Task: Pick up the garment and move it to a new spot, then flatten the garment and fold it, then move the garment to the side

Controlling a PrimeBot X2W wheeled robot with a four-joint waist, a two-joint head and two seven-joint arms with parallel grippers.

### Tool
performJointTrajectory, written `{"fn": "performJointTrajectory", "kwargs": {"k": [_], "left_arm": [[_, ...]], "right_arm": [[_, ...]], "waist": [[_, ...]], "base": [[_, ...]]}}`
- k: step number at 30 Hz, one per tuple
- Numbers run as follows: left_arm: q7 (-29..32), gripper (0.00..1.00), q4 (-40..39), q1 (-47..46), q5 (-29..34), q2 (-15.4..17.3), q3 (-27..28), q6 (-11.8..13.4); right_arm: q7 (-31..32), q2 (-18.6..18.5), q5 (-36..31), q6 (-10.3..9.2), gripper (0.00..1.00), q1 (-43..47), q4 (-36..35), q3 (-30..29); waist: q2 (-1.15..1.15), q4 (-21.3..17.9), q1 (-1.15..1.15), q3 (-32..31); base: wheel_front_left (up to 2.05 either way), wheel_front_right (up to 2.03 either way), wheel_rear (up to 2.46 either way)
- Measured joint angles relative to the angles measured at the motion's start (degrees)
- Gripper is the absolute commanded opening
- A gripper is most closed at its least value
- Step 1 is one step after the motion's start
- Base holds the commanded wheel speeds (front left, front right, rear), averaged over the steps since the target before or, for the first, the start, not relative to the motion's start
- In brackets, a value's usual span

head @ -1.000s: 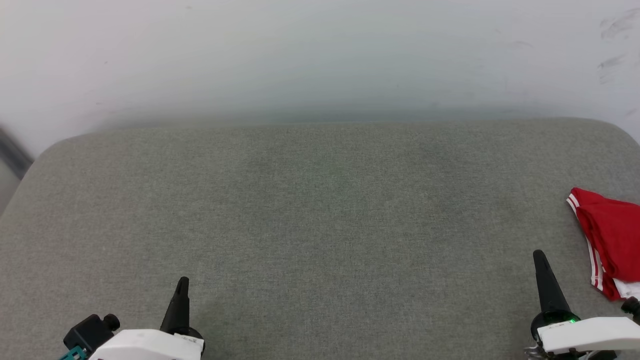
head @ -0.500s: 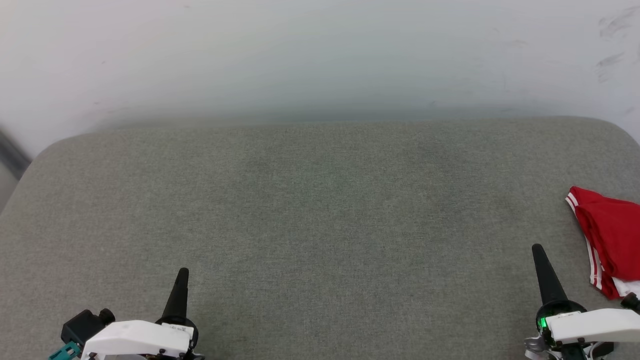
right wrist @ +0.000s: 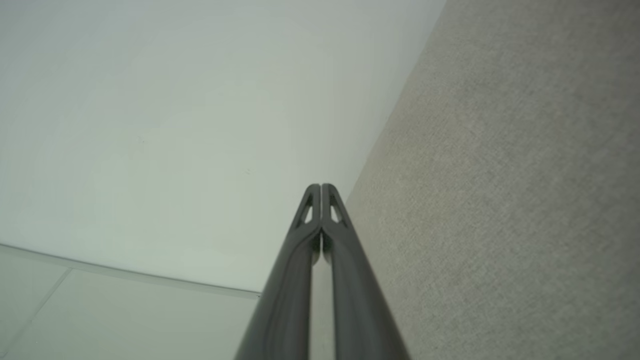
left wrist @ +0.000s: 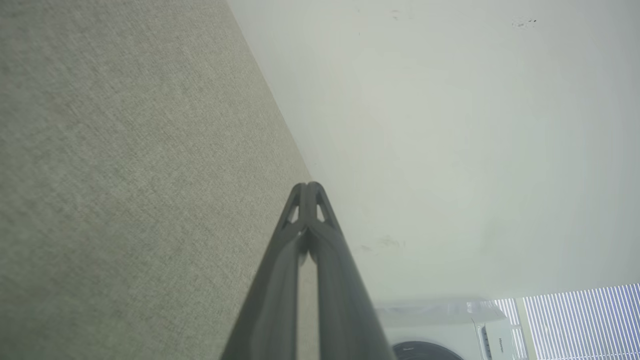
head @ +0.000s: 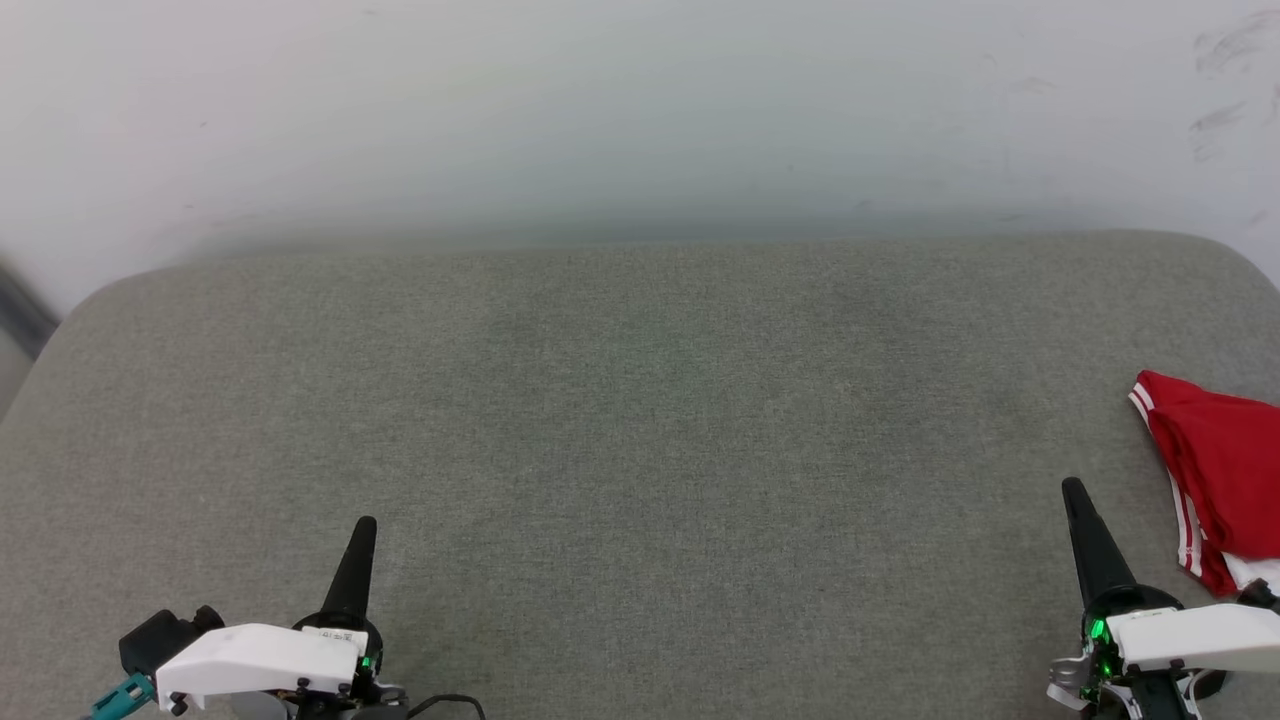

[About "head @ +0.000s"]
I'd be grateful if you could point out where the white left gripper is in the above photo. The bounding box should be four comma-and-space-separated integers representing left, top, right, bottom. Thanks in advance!
154, 515, 407, 720

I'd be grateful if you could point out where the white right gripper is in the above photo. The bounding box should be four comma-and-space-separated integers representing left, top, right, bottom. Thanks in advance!
1060, 476, 1280, 703

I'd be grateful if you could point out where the red shirt with white sleeves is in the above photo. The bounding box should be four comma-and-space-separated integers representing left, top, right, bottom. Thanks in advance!
1127, 369, 1280, 599

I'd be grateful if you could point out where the grey fabric sofa cushion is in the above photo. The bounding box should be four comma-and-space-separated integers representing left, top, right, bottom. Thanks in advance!
0, 229, 1280, 720

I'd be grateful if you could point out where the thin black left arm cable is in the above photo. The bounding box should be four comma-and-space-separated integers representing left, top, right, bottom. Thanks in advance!
404, 692, 489, 720

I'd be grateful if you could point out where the teal left camera connector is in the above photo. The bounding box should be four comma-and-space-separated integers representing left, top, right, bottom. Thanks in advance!
82, 671, 159, 720

